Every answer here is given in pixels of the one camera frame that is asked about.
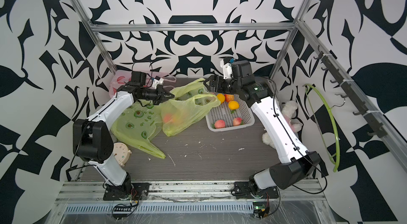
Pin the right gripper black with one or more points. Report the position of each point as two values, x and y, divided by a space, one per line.
218 84

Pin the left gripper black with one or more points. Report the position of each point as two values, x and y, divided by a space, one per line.
158 95

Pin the green avocado plastic bag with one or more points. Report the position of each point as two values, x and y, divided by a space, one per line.
190 104

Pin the white plastic basket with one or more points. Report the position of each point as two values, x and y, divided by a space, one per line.
222 112

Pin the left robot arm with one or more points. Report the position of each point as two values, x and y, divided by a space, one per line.
92 141

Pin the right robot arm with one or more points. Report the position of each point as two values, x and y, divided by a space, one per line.
296 161

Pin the pink peach front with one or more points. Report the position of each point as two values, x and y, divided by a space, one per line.
220 124

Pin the pink plastic bag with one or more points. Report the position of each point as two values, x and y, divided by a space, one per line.
122 77

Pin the peach back basket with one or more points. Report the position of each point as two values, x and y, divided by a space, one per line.
238 121

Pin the beige alarm clock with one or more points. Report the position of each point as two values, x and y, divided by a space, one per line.
121 153

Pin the plush bunny toy pink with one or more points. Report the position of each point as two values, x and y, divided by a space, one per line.
288 111

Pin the green hoop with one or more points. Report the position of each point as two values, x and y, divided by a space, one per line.
334 158

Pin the black hook rack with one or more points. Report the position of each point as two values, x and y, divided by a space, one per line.
353 93

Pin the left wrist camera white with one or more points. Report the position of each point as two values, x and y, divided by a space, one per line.
156 82

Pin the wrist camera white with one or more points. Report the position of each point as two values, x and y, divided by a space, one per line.
156 82
226 65

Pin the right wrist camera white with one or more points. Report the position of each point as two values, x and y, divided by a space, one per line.
226 65

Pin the aluminium frame bar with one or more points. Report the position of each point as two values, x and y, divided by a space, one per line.
192 27

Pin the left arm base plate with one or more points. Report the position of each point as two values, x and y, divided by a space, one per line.
127 191

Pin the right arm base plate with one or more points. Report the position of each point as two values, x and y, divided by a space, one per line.
249 190

